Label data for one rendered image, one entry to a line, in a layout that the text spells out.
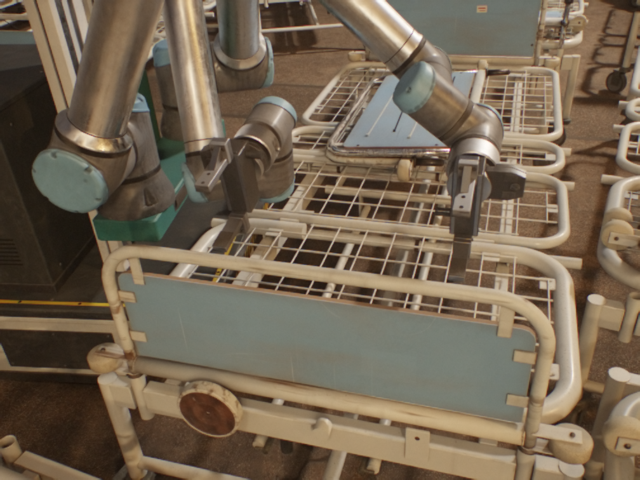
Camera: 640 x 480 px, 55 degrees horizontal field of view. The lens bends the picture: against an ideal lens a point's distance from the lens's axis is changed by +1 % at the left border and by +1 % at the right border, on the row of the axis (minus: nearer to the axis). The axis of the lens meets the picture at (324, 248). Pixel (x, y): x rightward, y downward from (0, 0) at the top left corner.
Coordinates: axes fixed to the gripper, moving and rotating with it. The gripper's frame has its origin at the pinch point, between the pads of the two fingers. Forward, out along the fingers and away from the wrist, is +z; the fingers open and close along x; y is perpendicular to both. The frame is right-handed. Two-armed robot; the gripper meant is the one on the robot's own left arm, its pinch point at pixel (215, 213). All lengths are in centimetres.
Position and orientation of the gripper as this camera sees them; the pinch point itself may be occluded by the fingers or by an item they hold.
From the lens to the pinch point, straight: 107.9
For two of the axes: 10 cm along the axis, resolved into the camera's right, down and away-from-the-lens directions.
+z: -2.6, 6.7, -6.9
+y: 9.6, 1.1, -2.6
